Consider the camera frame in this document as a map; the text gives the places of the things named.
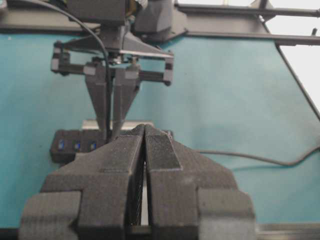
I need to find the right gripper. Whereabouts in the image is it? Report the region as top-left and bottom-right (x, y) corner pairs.
(54, 25), (174, 137)

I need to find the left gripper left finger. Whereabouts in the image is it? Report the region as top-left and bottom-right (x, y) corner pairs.
(19, 124), (145, 240)

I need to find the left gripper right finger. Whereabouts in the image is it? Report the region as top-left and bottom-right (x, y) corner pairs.
(144, 125), (256, 240)

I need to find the grey cable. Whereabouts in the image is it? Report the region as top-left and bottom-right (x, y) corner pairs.
(192, 142), (320, 166)
(24, 0), (113, 141)

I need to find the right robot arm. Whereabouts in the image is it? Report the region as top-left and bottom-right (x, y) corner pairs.
(51, 0), (186, 141)

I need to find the black multi-port USB hub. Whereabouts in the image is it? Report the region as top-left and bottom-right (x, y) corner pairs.
(50, 129), (105, 165)

